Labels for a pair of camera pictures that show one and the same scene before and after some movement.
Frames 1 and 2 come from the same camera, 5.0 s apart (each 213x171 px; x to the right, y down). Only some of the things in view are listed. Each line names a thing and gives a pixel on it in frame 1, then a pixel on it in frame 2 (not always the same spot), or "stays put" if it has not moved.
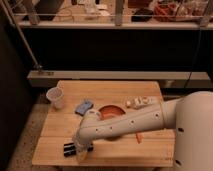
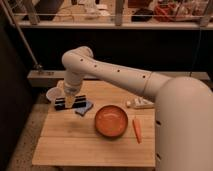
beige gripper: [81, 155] → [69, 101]
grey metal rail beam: [48, 78] stays put
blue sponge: [86, 105] stays put
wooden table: [147, 148] stays put
